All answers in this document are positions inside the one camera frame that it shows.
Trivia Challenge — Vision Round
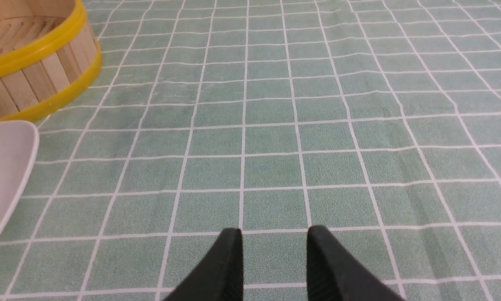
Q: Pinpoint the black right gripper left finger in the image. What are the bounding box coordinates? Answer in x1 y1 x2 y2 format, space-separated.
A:
165 227 244 301

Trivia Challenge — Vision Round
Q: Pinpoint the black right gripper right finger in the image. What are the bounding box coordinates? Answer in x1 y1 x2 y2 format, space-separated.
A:
307 225 403 301

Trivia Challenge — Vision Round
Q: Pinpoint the white square plate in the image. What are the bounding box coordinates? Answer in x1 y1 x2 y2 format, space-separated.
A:
0 120 39 235

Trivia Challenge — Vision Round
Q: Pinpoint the green checkered tablecloth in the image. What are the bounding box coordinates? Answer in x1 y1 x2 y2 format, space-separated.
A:
0 0 501 301

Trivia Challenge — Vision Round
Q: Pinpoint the bamboo steamer basket yellow rim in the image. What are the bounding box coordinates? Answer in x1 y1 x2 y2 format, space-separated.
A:
0 0 102 122

